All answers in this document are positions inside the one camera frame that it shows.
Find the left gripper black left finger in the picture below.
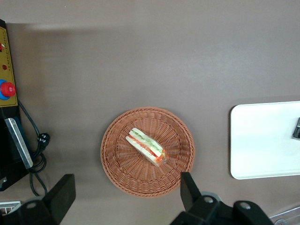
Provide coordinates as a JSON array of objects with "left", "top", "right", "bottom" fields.
[{"left": 13, "top": 173, "right": 76, "bottom": 225}]

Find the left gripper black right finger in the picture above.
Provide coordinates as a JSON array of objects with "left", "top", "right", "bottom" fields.
[{"left": 169, "top": 172, "right": 272, "bottom": 225}]

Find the triangle sandwich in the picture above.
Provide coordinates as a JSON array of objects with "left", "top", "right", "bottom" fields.
[{"left": 125, "top": 127, "right": 170, "bottom": 167}]

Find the round brown wicker basket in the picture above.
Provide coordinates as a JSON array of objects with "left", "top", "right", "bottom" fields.
[{"left": 100, "top": 107, "right": 195, "bottom": 198}]

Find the cream rectangular plastic tray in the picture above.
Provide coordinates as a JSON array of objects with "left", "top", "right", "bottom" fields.
[{"left": 229, "top": 100, "right": 300, "bottom": 180}]

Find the clear acrylic bottle rack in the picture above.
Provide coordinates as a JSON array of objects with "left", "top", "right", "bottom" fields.
[{"left": 269, "top": 206, "right": 300, "bottom": 225}]

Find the small black box gold print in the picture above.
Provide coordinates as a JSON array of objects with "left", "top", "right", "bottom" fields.
[{"left": 292, "top": 117, "right": 300, "bottom": 140}]

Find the yellow control box emergency stop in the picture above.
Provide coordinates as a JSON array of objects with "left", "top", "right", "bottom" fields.
[{"left": 0, "top": 18, "right": 19, "bottom": 108}]

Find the white wire snack rack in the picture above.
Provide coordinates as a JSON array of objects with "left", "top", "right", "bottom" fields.
[{"left": 0, "top": 201, "right": 22, "bottom": 216}]

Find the black power cable with plug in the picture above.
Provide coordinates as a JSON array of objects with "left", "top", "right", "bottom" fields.
[{"left": 18, "top": 99, "right": 51, "bottom": 197}]

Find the black appliance with metal handle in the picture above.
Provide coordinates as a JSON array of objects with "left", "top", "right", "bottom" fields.
[{"left": 0, "top": 106, "right": 34, "bottom": 192}]

